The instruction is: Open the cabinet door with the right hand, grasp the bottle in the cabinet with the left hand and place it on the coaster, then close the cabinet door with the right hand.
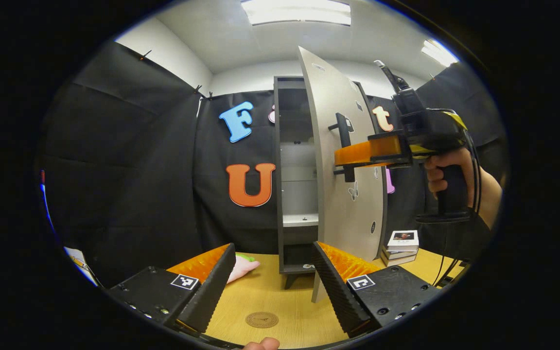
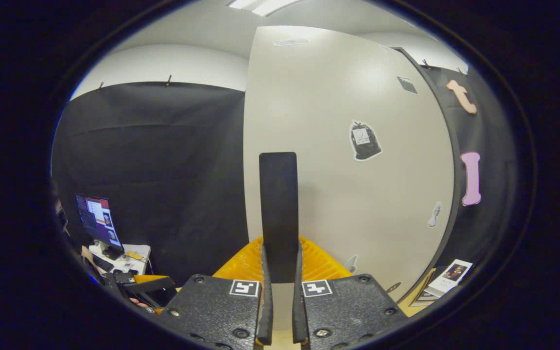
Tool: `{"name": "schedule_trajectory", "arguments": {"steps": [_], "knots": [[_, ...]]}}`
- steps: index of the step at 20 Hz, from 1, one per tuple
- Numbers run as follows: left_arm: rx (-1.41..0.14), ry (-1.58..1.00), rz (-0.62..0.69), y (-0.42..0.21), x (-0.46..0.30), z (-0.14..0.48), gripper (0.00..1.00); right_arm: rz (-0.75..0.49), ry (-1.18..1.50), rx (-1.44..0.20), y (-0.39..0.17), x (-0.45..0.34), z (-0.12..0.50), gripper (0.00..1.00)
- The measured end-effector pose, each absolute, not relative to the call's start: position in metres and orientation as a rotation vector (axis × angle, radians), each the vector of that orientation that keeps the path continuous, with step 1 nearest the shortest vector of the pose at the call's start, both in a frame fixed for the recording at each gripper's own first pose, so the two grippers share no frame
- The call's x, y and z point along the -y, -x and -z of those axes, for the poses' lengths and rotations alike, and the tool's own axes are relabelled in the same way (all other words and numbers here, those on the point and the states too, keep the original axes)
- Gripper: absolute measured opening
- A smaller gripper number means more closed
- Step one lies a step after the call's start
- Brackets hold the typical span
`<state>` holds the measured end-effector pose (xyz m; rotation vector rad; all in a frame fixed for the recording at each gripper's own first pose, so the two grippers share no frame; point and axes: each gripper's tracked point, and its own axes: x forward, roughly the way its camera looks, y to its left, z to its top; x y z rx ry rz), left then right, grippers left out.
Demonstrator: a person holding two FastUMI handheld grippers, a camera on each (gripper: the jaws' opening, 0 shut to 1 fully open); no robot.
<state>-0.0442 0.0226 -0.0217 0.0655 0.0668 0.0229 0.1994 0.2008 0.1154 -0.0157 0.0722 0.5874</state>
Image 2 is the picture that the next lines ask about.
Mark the long ceiling light panel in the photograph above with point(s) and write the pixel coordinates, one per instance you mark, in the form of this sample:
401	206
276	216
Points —
265	6

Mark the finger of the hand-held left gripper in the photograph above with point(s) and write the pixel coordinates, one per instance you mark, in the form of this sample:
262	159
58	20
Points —
148	286

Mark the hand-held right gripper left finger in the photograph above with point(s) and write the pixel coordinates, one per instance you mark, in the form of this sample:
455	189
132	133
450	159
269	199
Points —
265	316

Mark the beige cabinet door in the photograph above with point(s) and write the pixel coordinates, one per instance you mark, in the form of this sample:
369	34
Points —
338	204

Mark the white desk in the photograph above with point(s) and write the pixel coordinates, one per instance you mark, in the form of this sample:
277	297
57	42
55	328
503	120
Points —
131	265

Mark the white book with photo cover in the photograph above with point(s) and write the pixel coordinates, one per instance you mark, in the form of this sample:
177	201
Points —
447	277

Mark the black backdrop cloth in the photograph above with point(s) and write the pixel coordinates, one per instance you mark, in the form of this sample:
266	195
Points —
163	170

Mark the black keyboard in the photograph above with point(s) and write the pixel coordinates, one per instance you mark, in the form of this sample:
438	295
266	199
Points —
103	263

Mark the computer monitor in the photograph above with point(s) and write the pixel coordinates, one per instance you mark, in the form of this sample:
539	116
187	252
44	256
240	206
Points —
97	221

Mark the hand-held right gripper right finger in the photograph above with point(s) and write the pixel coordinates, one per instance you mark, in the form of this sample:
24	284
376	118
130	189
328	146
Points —
299	316

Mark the yellow notepad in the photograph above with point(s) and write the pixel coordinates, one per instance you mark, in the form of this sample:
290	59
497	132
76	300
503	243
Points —
134	254

